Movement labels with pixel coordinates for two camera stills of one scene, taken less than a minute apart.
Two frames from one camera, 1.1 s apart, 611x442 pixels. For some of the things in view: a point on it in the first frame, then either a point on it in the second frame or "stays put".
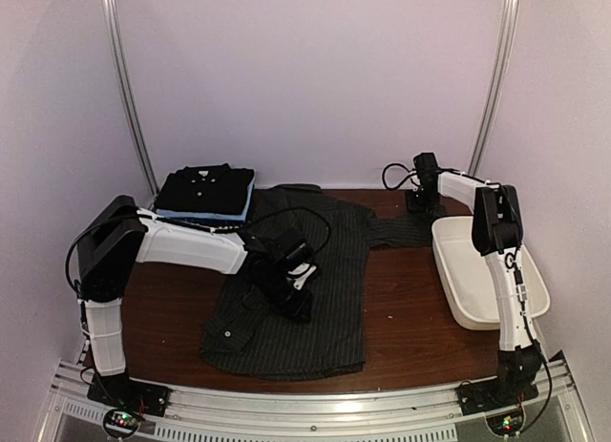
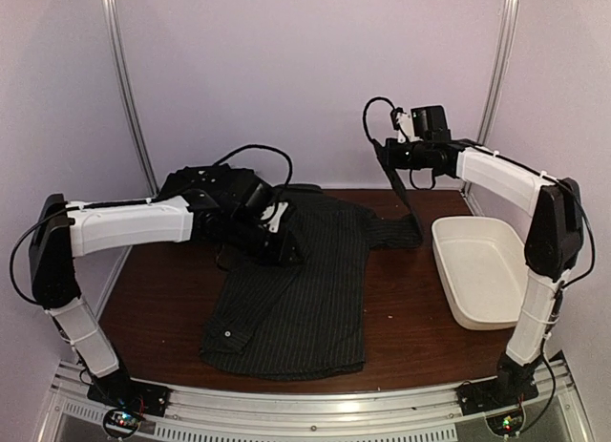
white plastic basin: (466, 282) stays put
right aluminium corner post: (504, 56) stays put
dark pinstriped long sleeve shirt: (249, 335) stays put
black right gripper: (414, 206) -> (391, 158)
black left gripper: (298, 307) -> (281, 254)
